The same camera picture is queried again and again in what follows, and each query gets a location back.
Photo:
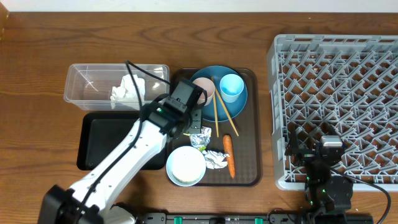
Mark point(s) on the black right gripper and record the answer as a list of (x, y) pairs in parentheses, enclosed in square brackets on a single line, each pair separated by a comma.
[(293, 148)]

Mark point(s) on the clear plastic bin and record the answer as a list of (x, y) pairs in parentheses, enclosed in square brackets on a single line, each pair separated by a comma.
[(89, 86)]

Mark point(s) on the pink cup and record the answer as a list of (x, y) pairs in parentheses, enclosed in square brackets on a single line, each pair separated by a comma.
[(208, 86)]

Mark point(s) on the brown serving tray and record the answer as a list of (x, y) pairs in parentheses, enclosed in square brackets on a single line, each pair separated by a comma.
[(246, 147)]

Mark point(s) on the grey dishwasher rack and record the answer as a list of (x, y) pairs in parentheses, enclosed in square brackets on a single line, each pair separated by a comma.
[(345, 81)]

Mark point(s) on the green foil snack wrapper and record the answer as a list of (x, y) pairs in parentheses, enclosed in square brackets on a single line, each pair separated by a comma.
[(200, 140)]

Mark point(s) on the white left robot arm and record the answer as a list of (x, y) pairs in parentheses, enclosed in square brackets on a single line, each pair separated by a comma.
[(90, 199)]

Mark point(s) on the wooden chopstick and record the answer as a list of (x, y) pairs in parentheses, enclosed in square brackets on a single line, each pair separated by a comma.
[(215, 108), (227, 113)]

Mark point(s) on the orange carrot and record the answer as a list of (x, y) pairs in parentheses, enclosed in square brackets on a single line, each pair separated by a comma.
[(228, 149)]

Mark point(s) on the light blue cup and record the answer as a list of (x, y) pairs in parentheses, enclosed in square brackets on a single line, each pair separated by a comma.
[(231, 86)]

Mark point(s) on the crumpled white paper napkin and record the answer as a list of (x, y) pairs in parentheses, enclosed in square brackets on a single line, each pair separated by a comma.
[(124, 95)]

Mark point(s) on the black plastic bin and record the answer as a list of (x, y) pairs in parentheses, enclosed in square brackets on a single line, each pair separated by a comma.
[(101, 132)]

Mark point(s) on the dark blue plate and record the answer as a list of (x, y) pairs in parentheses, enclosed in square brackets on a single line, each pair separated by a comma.
[(218, 72)]

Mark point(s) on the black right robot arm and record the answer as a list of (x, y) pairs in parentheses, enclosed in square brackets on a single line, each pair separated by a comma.
[(330, 196)]

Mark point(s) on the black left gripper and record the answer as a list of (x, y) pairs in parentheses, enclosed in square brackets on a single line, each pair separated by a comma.
[(198, 124)]

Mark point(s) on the light blue bowl of rice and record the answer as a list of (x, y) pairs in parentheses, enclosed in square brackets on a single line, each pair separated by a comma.
[(185, 166)]

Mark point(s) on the white paper ball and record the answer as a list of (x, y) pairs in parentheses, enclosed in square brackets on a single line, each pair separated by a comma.
[(215, 160)]

